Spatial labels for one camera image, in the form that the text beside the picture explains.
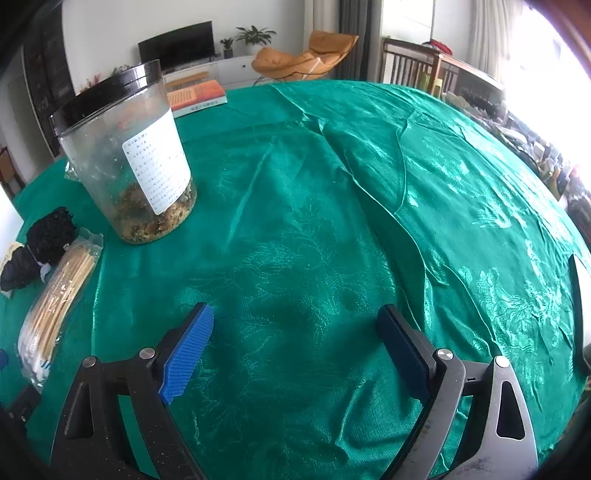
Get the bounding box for black television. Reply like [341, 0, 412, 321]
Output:
[139, 21, 215, 72]

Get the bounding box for black cloth item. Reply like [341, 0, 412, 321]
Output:
[0, 244, 47, 292]

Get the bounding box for green satin tablecloth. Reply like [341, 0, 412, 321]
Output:
[0, 79, 591, 480]

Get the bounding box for grey and white curtains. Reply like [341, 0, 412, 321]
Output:
[305, 0, 384, 84]

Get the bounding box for wooden dining chair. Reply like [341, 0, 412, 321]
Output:
[0, 145, 26, 199]

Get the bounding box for black wall shelf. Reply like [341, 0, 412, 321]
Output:
[23, 25, 75, 139]

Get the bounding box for cotton swab packet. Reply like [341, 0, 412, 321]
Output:
[17, 228, 105, 395]

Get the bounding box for wooden armchair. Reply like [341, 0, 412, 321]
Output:
[382, 37, 504, 100]

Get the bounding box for red flowers in vase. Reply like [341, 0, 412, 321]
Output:
[78, 69, 116, 94]

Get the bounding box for black mesh loofah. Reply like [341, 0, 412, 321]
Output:
[25, 207, 77, 268]

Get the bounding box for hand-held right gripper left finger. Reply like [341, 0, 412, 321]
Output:
[51, 302, 215, 480]

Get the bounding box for orange lounge chair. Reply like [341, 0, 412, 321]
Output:
[252, 30, 360, 86]

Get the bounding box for white television cabinet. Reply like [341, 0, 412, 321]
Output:
[161, 55, 264, 90]

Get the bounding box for orange book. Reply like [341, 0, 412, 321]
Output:
[164, 79, 228, 117]

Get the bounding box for potted green plant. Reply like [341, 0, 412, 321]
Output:
[235, 25, 277, 56]

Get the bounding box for cluttered side table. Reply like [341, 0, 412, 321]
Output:
[443, 88, 591, 217]

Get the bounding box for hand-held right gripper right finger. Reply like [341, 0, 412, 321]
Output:
[376, 305, 541, 480]

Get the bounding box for clear jar with black lid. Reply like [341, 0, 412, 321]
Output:
[50, 59, 198, 244]

